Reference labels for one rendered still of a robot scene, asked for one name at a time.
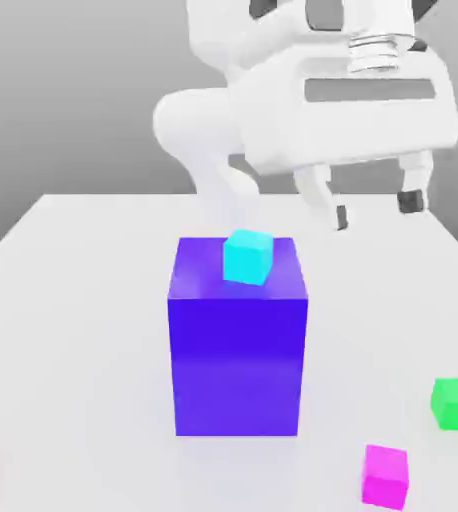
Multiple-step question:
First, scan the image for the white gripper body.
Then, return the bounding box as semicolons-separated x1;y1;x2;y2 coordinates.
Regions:
231;47;458;178

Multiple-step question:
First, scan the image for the small cyan cube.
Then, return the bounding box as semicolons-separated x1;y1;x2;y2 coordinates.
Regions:
222;228;275;288

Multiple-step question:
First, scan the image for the small green cube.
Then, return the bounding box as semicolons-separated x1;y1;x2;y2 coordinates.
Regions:
429;377;458;432

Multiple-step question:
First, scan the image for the small magenta cube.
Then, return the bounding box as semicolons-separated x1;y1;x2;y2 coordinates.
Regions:
360;443;410;512

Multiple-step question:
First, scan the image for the large purple box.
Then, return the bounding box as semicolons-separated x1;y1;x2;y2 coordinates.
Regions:
166;236;309;438

